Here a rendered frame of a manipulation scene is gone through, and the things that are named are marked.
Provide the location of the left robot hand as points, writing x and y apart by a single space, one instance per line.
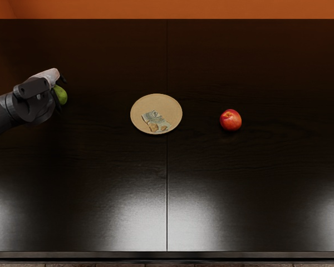
51 74

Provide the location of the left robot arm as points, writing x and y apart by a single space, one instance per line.
15 109

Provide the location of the tan patterned plate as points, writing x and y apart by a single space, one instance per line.
156 107

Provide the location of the green pear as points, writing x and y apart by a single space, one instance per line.
61 95

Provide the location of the red apple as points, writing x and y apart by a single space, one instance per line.
230 120

